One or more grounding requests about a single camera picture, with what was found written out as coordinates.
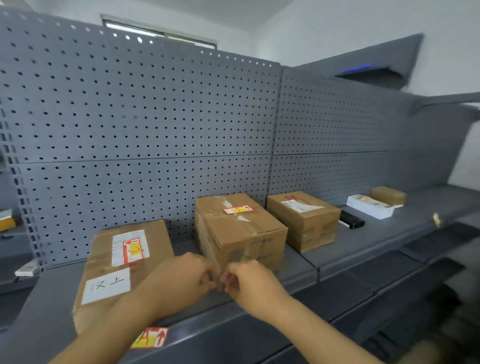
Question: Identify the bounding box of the small taped cardboard box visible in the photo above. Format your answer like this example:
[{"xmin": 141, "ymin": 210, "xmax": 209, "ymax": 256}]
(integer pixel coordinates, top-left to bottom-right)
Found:
[{"xmin": 370, "ymin": 186, "xmax": 408, "ymax": 207}]

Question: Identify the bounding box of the person's right hand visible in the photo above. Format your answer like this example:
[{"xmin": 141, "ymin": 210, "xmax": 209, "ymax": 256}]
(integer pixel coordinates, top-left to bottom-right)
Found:
[{"xmin": 220, "ymin": 259, "xmax": 299, "ymax": 325}]

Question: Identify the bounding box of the large cardboard box blue print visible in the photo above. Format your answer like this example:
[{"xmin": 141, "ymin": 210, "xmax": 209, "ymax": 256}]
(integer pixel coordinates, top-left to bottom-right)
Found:
[{"xmin": 194, "ymin": 193, "xmax": 289, "ymax": 275}]

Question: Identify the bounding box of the cardboard box handwritten white sticker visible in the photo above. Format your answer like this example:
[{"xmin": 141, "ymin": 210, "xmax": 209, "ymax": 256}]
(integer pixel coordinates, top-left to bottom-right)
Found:
[{"xmin": 72, "ymin": 220, "xmax": 175, "ymax": 335}]

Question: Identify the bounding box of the slim black box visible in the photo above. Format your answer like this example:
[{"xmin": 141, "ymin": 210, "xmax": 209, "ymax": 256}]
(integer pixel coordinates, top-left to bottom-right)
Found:
[{"xmin": 338, "ymin": 209, "xmax": 367, "ymax": 230}]

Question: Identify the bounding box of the person's left forearm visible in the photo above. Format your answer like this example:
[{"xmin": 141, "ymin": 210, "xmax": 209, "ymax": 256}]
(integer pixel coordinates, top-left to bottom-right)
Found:
[{"xmin": 48, "ymin": 277, "xmax": 166, "ymax": 364}]

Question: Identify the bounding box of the cardboard box red print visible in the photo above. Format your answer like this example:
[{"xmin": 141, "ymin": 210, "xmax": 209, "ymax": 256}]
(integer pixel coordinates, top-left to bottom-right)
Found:
[{"xmin": 266, "ymin": 190, "xmax": 342, "ymax": 254}]

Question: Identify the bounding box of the person's right forearm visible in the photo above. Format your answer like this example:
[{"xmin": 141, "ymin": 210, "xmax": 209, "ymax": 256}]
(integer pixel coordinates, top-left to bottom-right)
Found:
[{"xmin": 275, "ymin": 296, "xmax": 383, "ymax": 364}]

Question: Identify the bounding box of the person's left hand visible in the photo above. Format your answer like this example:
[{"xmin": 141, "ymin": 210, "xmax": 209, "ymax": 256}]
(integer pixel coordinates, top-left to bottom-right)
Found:
[{"xmin": 149, "ymin": 251, "xmax": 219, "ymax": 320}]

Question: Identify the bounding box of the gray metal shelf board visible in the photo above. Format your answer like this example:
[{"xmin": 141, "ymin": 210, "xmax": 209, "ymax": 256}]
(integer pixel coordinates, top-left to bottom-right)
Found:
[{"xmin": 295, "ymin": 32, "xmax": 425, "ymax": 91}]

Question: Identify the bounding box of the long white box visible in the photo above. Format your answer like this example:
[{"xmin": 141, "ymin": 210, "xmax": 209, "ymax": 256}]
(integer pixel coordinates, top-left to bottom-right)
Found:
[{"xmin": 345, "ymin": 193, "xmax": 404, "ymax": 221}]

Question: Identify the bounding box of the small yellow white box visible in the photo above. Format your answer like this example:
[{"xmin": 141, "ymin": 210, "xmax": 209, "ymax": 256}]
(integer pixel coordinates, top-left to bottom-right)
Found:
[{"xmin": 0, "ymin": 209, "xmax": 17, "ymax": 233}]

